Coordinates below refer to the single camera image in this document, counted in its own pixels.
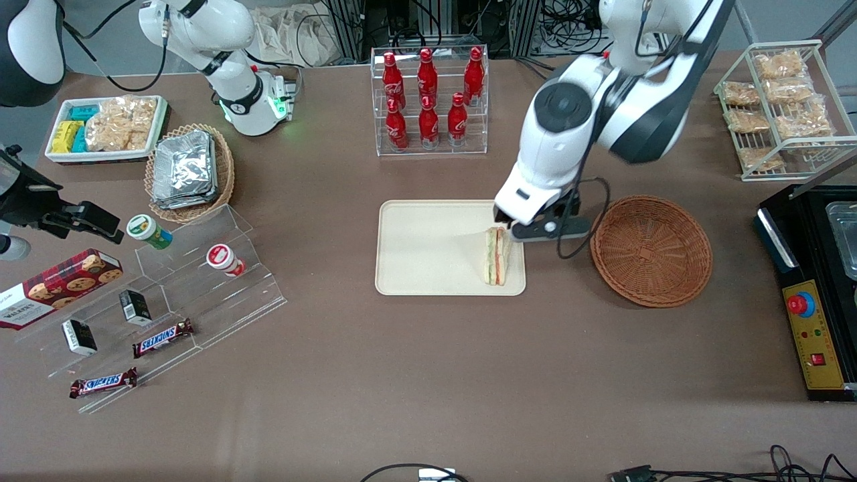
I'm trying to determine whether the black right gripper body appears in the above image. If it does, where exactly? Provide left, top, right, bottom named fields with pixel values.
left=0, top=144, right=62, bottom=228

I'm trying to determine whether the triangle sandwich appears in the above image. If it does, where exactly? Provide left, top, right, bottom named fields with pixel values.
left=483, top=226, right=513, bottom=287

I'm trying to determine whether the cream plastic tray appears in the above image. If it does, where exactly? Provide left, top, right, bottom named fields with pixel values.
left=375, top=199, right=527, bottom=297

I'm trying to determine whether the round brown wicker basket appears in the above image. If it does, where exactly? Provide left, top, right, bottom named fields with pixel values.
left=589, top=195, right=713, bottom=309

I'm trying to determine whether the light wicker basket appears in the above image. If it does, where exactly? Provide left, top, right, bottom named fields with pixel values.
left=145, top=123, right=235, bottom=224

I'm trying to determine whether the green lid cup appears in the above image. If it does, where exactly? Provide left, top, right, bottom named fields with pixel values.
left=127, top=214, right=173, bottom=250

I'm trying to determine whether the white rectangular snack bin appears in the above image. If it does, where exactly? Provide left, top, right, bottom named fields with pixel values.
left=45, top=95, right=169, bottom=165

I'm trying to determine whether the red Walkers cookie box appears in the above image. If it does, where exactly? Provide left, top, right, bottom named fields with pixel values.
left=0, top=248, right=124, bottom=330

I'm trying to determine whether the yellow snack packet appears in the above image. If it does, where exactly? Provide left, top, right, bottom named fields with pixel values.
left=52, top=120, right=84, bottom=153

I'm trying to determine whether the clear acrylic bottle rack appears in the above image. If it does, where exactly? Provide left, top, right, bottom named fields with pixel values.
left=370, top=46, right=489, bottom=157

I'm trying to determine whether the small black box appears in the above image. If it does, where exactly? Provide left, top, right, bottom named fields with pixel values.
left=119, top=289, right=152, bottom=327
left=62, top=319, right=98, bottom=356

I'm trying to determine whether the stack of foil packets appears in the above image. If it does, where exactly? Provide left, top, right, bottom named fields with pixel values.
left=151, top=131, right=218, bottom=210

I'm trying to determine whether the clear bag of chips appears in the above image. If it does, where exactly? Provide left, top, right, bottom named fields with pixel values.
left=86, top=96, right=158, bottom=151

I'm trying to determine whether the red cola bottle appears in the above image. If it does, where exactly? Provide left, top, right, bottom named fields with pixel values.
left=386, top=98, right=408, bottom=151
left=447, top=92, right=469, bottom=147
left=417, top=48, right=439, bottom=100
left=419, top=96, right=441, bottom=149
left=382, top=52, right=403, bottom=101
left=463, top=47, right=485, bottom=102

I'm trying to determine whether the red lid cup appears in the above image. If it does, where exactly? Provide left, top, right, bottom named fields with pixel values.
left=206, top=244, right=246, bottom=277

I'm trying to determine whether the Snickers bar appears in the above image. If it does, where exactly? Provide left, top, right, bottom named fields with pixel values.
left=132, top=318, right=195, bottom=359
left=70, top=367, right=138, bottom=400

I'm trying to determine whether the clear acrylic stepped shelf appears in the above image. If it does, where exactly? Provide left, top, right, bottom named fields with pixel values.
left=13, top=204, right=287, bottom=414

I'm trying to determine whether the clear bag of snacks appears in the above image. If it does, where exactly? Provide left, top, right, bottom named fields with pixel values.
left=763, top=77, right=814, bottom=104
left=738, top=147, right=784, bottom=171
left=755, top=50, right=807, bottom=81
left=722, top=82, right=761, bottom=106
left=725, top=109, right=771, bottom=133
left=775, top=107, right=834, bottom=140

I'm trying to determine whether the black tabletop appliance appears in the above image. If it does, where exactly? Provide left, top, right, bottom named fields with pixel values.
left=753, top=184, right=857, bottom=402

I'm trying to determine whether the beige cloth bag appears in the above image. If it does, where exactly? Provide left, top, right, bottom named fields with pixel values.
left=251, top=3, right=343, bottom=68

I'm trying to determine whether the yellow control panel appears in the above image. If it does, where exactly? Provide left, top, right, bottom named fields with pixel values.
left=782, top=280, right=846, bottom=391

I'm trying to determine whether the metal appliance pan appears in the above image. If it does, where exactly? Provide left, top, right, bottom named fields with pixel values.
left=826, top=201, right=857, bottom=282

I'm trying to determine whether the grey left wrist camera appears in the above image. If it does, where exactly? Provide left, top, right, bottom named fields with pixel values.
left=529, top=194, right=591, bottom=242

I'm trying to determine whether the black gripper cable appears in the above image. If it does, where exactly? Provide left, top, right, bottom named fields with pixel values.
left=559, top=177, right=611, bottom=260

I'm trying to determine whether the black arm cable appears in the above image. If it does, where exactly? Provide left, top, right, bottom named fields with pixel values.
left=64, top=0, right=168, bottom=92

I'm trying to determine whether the aluminium frame rack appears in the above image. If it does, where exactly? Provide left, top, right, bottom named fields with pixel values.
left=328, top=0, right=543, bottom=61

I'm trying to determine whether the white wire rack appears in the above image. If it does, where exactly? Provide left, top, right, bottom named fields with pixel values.
left=714, top=40, right=857, bottom=182

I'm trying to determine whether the black cable with connector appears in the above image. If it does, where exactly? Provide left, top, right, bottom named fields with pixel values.
left=609, top=445, right=857, bottom=482

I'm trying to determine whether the black table edge cable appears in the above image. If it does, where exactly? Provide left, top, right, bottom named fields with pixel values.
left=360, top=463, right=469, bottom=482

